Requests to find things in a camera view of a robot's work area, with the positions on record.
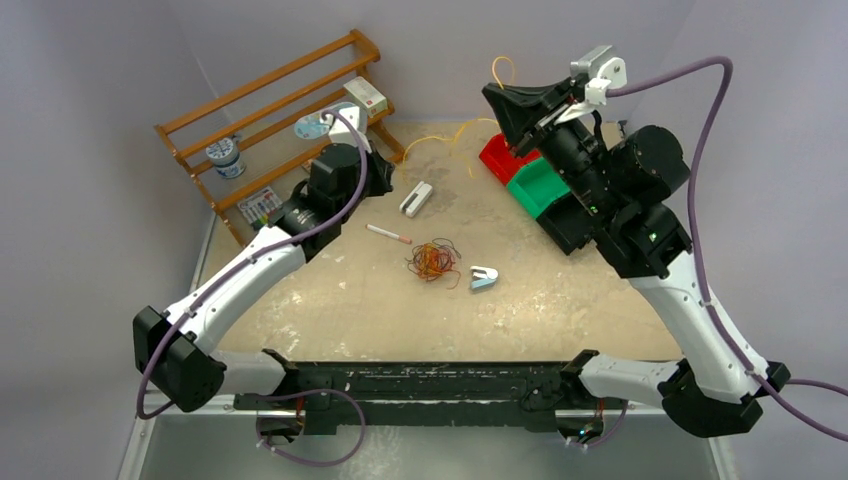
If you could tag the blue white tape roll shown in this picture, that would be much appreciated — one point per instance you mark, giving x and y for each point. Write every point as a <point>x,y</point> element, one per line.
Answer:
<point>225,157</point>

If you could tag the blue white oval package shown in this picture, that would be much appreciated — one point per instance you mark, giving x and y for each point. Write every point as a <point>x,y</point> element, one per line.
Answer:
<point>318,124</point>

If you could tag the aluminium frame rail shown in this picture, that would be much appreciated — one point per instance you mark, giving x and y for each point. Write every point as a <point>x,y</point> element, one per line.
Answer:
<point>220,442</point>

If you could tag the white red box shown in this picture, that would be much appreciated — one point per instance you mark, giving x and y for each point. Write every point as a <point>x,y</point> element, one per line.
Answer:
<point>366,96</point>

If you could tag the white blue staple remover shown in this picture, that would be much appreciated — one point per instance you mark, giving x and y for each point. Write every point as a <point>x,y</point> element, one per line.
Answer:
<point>482,278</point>

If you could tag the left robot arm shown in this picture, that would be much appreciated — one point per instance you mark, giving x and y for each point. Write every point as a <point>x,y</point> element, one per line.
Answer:
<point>177,350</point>

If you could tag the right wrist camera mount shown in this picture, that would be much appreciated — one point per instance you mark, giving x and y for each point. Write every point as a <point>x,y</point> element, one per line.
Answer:
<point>599,70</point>

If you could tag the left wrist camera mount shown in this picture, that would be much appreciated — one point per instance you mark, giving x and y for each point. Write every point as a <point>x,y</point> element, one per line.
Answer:
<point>347,126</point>

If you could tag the white marker with orange cap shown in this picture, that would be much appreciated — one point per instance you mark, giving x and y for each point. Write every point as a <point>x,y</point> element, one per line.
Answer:
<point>388,234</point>

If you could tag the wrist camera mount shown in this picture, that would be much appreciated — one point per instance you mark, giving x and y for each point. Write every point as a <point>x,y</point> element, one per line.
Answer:
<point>347,126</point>
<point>599,70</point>

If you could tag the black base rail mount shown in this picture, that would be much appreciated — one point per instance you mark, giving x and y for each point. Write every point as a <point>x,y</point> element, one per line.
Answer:
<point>538,397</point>

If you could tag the black plastic bin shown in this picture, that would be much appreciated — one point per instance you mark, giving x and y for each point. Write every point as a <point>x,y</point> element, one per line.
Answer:
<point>572,226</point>

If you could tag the wooden shelf rack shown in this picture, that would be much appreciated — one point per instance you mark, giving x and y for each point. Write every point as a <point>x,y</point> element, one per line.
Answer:
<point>254,129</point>

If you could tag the red plastic bin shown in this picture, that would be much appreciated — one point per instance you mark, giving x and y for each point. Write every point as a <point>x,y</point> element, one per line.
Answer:
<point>497,156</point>

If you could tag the green plastic bin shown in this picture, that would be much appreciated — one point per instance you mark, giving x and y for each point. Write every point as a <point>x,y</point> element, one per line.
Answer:
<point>536,186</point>

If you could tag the coloured marker set pack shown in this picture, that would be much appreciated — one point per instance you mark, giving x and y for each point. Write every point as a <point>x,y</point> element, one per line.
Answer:
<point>258,207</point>

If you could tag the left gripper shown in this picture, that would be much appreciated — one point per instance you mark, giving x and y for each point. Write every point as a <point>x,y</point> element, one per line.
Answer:
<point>382,170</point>

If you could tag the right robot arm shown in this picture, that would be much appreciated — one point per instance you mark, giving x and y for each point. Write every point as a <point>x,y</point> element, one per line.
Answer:
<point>622,193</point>

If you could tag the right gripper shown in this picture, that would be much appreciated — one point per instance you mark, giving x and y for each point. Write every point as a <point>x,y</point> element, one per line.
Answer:
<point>516,107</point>

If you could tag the white stapler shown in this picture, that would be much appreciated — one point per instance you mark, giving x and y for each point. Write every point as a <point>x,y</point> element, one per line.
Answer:
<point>415,200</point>

